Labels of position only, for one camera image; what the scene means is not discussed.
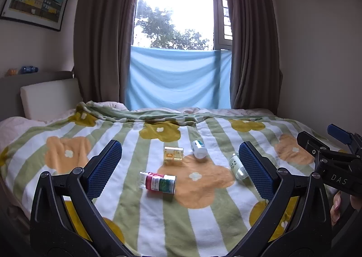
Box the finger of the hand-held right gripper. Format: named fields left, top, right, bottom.
left=297, top=131, right=355, bottom=162
left=327, top=124, right=362, bottom=159

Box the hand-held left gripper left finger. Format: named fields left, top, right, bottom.
left=30, top=140, right=133, bottom=257

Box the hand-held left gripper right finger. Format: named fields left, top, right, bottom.
left=229, top=141, right=333, bottom=257

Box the clear cup red green label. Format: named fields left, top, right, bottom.
left=139, top=171, right=177, bottom=194

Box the person's right hand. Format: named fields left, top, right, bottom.
left=330, top=191, right=344, bottom=225

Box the clear bottle white label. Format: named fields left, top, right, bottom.
left=229, top=153, right=250, bottom=181

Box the white bottle teal label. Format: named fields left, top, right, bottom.
left=191, top=140, right=208, bottom=159

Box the small clear yellow box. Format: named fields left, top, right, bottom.
left=164, top=146, right=185, bottom=165

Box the green striped floral blanket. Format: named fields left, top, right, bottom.
left=0, top=100, right=362, bottom=257

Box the white headboard cushion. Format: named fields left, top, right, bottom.
left=20, top=78, right=83, bottom=121

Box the grey bed headboard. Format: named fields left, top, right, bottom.
left=0, top=70, right=83, bottom=122

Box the light blue cloth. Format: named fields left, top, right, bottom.
left=124, top=45, right=233, bottom=111

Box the brown curtain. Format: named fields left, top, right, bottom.
left=223, top=0, right=284, bottom=111
left=73, top=0, right=146, bottom=105

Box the window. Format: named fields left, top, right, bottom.
left=132, top=0, right=234, bottom=52

